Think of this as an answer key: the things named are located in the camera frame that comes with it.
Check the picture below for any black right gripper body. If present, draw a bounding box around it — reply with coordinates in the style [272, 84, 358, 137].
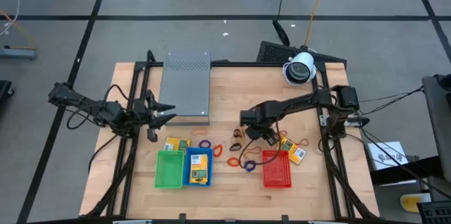
[240, 107, 280, 147]

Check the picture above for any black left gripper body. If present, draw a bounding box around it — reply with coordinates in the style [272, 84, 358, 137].
[132, 89, 159, 143]

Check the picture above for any yellow card pack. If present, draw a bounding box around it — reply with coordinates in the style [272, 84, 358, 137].
[190, 153, 210, 185]
[279, 136, 308, 166]
[163, 136, 192, 155]

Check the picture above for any grey perforated metal shelf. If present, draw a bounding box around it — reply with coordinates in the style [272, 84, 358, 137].
[158, 51, 213, 127]

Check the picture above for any green plastic basket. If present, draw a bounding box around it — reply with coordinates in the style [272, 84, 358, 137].
[153, 149, 185, 189]

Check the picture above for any red plastic basket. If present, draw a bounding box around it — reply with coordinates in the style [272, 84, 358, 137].
[261, 149, 293, 189]

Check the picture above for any blue plastic basket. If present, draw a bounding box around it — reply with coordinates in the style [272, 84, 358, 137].
[183, 147, 214, 188]

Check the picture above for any black perforated floor panel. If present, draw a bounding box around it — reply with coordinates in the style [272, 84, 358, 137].
[255, 40, 348, 70]

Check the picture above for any black power box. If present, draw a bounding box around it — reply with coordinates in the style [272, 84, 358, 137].
[344, 116, 371, 128]

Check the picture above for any white printed paper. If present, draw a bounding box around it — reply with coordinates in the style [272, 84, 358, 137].
[366, 140, 410, 171]

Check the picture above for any grey metal floor base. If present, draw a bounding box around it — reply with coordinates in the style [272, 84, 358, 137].
[0, 45, 38, 61]

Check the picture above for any black floor object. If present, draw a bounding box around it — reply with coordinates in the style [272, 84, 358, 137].
[0, 80, 16, 100]

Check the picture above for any black low bench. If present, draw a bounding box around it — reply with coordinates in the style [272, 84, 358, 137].
[369, 156, 445, 187]

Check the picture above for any yellow object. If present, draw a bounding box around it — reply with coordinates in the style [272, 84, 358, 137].
[399, 192, 433, 214]

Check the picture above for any black plastic crate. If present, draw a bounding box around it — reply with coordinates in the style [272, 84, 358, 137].
[416, 200, 451, 224]

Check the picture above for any black aluminium rig frame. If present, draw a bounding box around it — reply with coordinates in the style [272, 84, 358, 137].
[80, 49, 380, 220]

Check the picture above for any white dome camera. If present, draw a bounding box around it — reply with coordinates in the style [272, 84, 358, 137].
[282, 51, 318, 87]

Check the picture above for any black hanging cable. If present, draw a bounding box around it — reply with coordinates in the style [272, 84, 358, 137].
[272, 0, 292, 47]

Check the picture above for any yellow hanging cable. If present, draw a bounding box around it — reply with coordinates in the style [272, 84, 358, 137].
[303, 0, 333, 48]

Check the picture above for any orange floor cable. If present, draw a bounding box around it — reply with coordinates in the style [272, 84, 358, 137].
[0, 8, 37, 47]

